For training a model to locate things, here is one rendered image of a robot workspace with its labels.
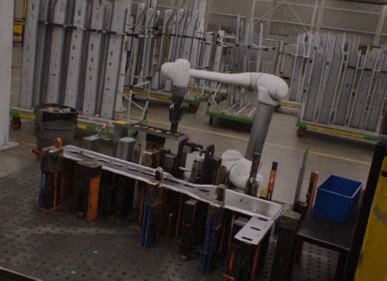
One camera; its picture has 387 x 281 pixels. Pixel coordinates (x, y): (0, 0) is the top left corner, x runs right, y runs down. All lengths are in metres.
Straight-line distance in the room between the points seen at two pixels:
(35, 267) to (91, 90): 4.89
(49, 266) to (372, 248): 1.34
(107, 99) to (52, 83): 0.91
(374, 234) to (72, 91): 5.79
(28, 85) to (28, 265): 5.02
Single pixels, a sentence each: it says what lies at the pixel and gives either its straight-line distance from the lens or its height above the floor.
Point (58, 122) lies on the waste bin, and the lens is 5.07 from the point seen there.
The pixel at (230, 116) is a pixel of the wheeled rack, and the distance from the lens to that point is 8.53.
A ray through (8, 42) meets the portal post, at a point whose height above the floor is 1.33.
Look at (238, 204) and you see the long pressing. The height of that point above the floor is 1.00.
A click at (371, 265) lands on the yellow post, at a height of 1.12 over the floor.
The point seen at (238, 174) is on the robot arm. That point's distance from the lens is 2.86.
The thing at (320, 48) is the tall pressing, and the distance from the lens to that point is 9.18.
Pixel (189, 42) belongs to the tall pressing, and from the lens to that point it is 10.02.
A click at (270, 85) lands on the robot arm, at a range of 2.73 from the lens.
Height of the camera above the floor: 1.81
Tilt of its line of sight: 14 degrees down
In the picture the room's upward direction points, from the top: 8 degrees clockwise
